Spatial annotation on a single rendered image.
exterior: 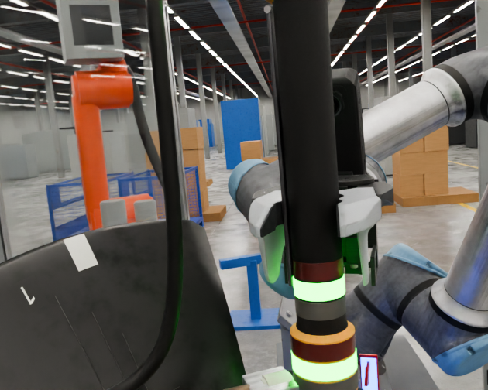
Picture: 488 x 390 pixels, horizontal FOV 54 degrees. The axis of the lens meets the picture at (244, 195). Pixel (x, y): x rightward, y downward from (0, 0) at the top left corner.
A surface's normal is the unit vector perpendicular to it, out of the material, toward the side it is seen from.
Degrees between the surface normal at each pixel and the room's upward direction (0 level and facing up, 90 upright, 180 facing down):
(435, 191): 90
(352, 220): 42
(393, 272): 58
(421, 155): 90
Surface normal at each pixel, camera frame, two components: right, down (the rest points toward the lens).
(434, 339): -0.84, 0.10
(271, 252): 0.91, 0.06
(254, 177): -0.36, -0.67
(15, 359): 0.24, -0.47
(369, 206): 0.40, -0.70
